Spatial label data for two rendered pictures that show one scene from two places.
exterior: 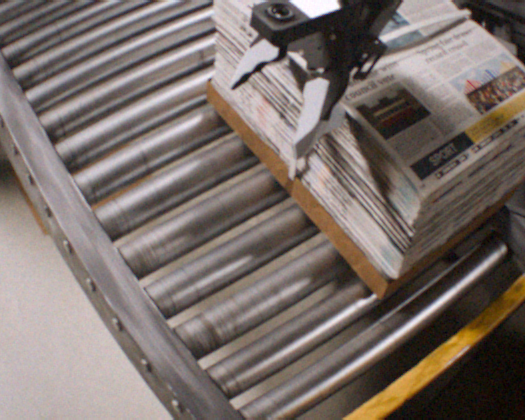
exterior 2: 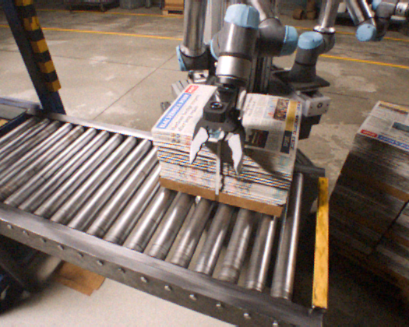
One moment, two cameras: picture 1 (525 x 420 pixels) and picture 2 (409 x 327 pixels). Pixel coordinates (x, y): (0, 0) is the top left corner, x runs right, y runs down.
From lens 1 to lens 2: 0.34 m
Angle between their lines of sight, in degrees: 22
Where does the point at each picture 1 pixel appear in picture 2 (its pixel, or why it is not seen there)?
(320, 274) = (250, 221)
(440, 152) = (284, 141)
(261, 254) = (225, 227)
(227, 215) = (202, 222)
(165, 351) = (225, 291)
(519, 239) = (304, 168)
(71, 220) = (140, 265)
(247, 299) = (235, 247)
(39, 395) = not seen: outside the picture
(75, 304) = (122, 315)
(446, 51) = (252, 108)
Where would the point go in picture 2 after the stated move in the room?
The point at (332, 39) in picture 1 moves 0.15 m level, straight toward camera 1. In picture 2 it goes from (231, 114) to (269, 154)
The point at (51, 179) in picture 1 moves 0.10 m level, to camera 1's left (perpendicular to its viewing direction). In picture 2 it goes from (115, 254) to (75, 269)
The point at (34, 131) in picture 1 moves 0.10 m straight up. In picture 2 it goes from (88, 239) to (76, 216)
